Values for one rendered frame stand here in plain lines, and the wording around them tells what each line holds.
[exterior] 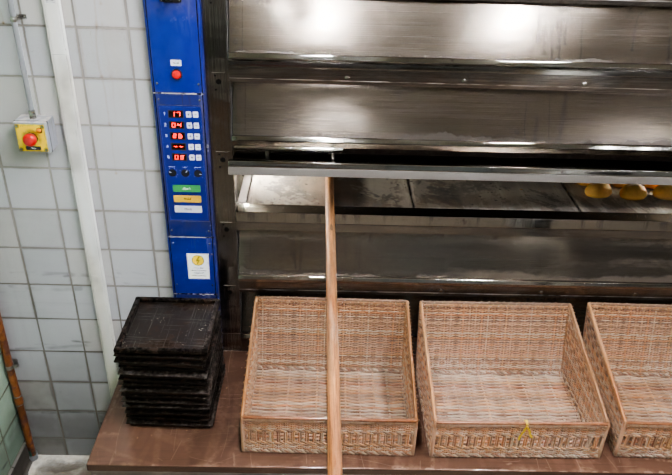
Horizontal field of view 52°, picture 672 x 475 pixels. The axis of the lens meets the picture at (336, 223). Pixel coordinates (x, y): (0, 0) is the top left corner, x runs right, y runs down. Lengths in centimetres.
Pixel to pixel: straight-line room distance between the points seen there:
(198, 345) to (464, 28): 126
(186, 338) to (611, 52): 156
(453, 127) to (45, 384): 184
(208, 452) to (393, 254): 89
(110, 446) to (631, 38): 204
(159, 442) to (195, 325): 39
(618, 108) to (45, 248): 196
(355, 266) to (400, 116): 57
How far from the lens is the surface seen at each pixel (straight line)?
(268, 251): 242
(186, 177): 228
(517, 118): 227
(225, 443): 236
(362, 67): 213
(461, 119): 223
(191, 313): 236
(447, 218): 237
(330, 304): 185
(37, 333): 283
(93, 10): 220
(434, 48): 213
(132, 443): 241
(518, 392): 261
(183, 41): 212
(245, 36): 212
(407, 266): 244
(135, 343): 227
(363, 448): 230
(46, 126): 229
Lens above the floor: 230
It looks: 30 degrees down
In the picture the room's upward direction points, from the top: 2 degrees clockwise
